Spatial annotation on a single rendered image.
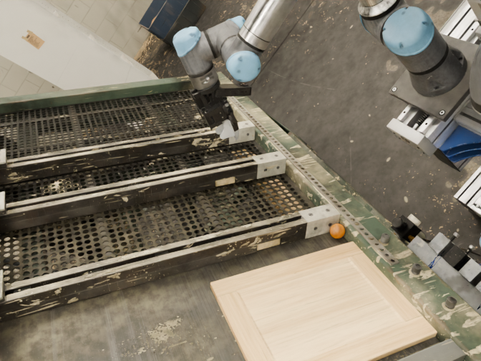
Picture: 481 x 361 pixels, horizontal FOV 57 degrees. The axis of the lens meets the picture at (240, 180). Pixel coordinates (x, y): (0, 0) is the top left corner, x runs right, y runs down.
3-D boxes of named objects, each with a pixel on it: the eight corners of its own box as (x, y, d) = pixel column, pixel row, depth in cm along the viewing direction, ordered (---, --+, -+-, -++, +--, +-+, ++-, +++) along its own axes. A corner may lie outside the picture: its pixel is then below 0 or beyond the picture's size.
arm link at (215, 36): (259, 53, 113) (220, 71, 114) (247, 34, 121) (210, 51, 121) (250, 26, 108) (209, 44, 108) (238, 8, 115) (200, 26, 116)
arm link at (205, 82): (207, 59, 123) (218, 68, 117) (213, 73, 126) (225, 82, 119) (184, 72, 122) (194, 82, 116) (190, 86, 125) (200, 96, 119)
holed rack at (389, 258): (399, 263, 129) (399, 261, 129) (391, 266, 128) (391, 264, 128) (209, 72, 254) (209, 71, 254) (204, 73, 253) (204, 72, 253)
